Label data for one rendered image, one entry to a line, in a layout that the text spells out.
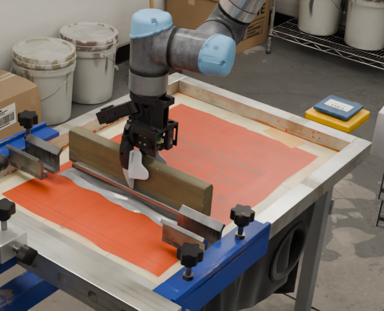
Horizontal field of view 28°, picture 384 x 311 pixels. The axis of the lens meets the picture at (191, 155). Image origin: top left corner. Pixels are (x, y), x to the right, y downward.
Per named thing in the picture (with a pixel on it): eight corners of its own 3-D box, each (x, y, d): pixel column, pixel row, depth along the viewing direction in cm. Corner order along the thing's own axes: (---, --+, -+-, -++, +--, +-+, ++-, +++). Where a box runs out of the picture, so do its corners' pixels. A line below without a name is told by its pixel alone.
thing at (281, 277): (275, 261, 199) (291, 151, 184) (304, 276, 195) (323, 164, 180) (164, 359, 166) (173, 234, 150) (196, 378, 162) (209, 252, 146)
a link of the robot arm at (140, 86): (120, 70, 145) (148, 58, 151) (120, 92, 147) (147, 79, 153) (151, 81, 141) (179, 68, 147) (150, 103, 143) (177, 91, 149)
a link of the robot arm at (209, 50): (244, 25, 143) (188, 15, 146) (225, 44, 134) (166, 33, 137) (240, 65, 147) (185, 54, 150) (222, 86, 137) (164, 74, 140)
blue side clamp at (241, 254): (245, 242, 152) (249, 212, 148) (267, 252, 149) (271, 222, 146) (148, 319, 130) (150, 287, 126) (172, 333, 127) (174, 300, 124)
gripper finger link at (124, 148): (122, 171, 152) (128, 129, 149) (116, 168, 152) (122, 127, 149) (137, 166, 155) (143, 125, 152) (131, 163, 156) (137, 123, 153)
